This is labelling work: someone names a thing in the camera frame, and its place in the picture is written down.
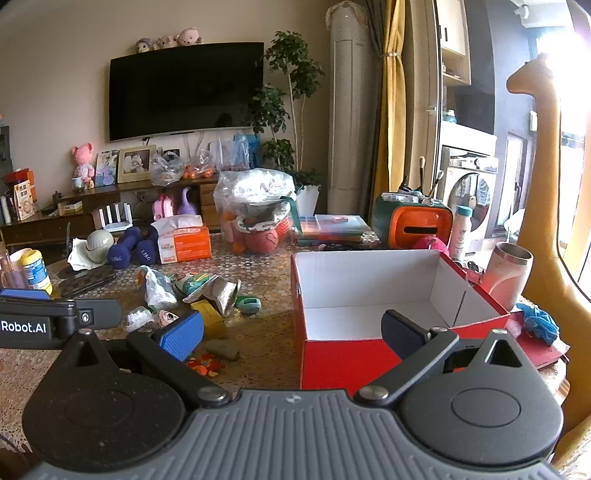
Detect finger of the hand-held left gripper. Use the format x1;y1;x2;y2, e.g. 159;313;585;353
0;287;51;301
0;299;123;331

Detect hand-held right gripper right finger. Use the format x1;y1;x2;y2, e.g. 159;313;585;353
353;309;537;408

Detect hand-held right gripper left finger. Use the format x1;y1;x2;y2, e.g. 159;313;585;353
59;310;232;409

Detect yellow cardboard box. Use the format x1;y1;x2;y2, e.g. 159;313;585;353
190;300;228;340

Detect green colourful snack packet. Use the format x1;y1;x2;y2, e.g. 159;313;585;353
173;273;218;303

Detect red shoe box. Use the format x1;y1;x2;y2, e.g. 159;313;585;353
290;249;512;393

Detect clear plastic bottle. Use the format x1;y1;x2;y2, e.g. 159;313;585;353
0;249;29;291

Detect yellow labelled bottle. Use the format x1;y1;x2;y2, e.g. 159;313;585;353
18;248;54;296

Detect red orange small pieces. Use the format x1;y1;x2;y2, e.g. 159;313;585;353
185;353;226;378

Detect small clear bag white pieces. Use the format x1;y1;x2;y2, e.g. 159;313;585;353
124;305;154;333

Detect white grey snack bag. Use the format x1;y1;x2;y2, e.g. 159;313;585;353
139;265;178;311

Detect white cloth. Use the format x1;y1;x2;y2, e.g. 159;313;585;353
67;237;112;272

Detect silver foil bag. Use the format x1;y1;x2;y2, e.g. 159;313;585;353
203;277;242;317

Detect blue dumbbell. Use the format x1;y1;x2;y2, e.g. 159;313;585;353
107;226;141;269
137;225;160;266

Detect wooden television console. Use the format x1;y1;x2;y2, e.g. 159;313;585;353
0;173;222;245

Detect pale green round container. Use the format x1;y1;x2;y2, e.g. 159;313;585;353
85;229;115;263

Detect orange tissue pack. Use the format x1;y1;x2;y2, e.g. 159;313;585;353
151;215;213;265

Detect printed book box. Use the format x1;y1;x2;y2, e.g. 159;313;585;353
13;180;38;221

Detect magenta plush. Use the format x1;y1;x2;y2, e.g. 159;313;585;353
411;234;450;257

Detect white router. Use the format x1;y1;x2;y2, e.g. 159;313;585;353
92;203;132;232

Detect small cardboard box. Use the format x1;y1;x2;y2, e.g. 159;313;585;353
54;198;85;217

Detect green orange desk organizer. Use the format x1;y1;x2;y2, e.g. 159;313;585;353
372;191;454;251

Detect white bottle teal cap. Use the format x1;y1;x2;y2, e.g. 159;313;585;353
449;205;474;261

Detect orange box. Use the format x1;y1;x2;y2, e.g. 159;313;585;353
4;168;38;188

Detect steel tumbler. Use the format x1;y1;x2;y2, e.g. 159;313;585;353
480;241;535;312

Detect stack of colourful books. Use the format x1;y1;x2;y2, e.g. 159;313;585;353
293;215;383;251

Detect blue cloth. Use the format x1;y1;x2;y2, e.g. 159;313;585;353
515;302;560;346

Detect pink plush doll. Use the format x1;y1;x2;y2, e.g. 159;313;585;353
70;142;97;191

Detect large clear bag of toys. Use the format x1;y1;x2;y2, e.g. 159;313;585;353
215;168;301;256

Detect picture card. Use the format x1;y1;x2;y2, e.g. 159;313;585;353
95;150;120;186

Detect red shoe box lid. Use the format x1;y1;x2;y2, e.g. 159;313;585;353
505;309;571;370

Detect washing machine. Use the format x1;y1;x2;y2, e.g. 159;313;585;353
438;144;500;252

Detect clear plastic bag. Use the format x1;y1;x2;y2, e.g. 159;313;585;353
148;152;186;186

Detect bag of oranges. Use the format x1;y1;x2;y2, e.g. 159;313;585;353
182;152;219;181

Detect blue clear plastic bags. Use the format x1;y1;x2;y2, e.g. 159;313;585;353
209;130;262;171

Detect yellow giraffe figure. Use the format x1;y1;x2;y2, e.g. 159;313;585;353
505;52;591;467

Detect white standing air conditioner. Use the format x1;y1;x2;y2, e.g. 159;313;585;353
324;4;378;217

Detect yellow curtain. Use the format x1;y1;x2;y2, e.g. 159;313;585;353
372;0;413;197

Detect black television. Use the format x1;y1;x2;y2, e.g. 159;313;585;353
108;41;265;143

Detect potted green plant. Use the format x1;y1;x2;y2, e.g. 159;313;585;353
244;30;327;217

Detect wooden photo frame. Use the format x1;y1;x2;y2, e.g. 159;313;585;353
117;144;158;184

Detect white wall cabinet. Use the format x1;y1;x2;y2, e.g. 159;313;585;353
434;0;472;86

